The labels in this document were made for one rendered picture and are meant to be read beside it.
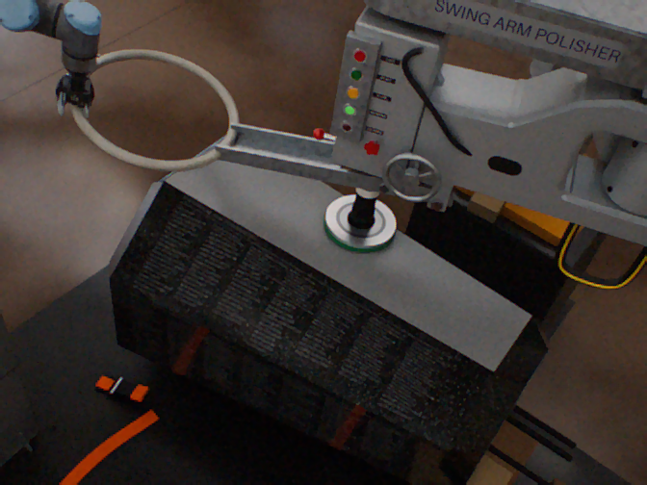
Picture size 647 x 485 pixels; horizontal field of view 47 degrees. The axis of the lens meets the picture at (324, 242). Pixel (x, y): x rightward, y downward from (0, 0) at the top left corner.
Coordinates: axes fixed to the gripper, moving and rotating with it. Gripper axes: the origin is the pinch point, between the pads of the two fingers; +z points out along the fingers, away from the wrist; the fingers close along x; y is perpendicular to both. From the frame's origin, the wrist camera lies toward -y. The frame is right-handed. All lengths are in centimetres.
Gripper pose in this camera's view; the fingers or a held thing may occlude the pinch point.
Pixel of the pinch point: (73, 112)
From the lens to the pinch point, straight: 228.1
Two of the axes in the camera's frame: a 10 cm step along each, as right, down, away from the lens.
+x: 9.3, 0.6, 3.6
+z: -3.3, 5.9, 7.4
